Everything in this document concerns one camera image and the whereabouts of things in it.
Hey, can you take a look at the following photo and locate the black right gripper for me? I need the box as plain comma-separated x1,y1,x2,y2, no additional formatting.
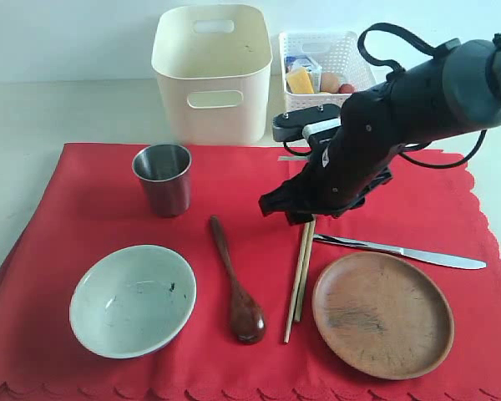
259,90,395,226

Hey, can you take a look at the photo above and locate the long wooden chopstick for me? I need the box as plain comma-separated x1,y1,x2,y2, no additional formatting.
283,223,311,344

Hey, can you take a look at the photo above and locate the short wooden chopstick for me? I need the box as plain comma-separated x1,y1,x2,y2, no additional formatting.
294,220,316,322

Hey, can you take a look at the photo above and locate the yellow cheese wedge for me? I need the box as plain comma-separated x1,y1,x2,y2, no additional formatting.
286,67,314,94

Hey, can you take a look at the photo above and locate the orange red sausage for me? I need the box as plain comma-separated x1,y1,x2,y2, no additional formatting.
338,84,356,94

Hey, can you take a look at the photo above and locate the brown egg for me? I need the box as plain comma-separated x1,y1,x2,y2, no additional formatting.
320,72,342,94

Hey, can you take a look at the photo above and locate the dark wooden spoon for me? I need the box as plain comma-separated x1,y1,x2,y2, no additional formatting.
210,216,266,344

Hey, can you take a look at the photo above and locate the blue white milk carton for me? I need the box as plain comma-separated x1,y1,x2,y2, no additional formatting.
285,54,322,94

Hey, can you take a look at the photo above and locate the stainless steel cup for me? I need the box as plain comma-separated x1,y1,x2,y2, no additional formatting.
132,144,192,218

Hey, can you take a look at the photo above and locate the round brown wooden plate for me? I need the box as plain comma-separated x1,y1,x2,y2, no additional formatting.
311,251,454,380

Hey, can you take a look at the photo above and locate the pale green ceramic bowl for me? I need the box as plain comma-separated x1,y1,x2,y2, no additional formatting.
69,245,197,359

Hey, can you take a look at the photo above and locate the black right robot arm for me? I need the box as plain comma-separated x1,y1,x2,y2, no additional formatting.
259,38,501,225

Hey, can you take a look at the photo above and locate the silver table knife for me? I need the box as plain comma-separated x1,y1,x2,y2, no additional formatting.
313,234,487,270

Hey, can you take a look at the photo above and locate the white perforated plastic basket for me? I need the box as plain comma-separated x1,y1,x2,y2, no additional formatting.
279,31,376,112

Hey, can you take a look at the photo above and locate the cream plastic storage bin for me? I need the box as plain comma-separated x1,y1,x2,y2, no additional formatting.
151,4,272,145

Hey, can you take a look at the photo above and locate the red scalloped table cloth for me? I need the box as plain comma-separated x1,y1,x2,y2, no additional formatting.
0,144,501,400

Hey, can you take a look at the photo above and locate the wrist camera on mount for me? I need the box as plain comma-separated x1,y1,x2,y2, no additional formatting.
272,104,341,143

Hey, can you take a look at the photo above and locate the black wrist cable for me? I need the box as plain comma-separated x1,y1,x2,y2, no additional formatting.
357,23,439,79

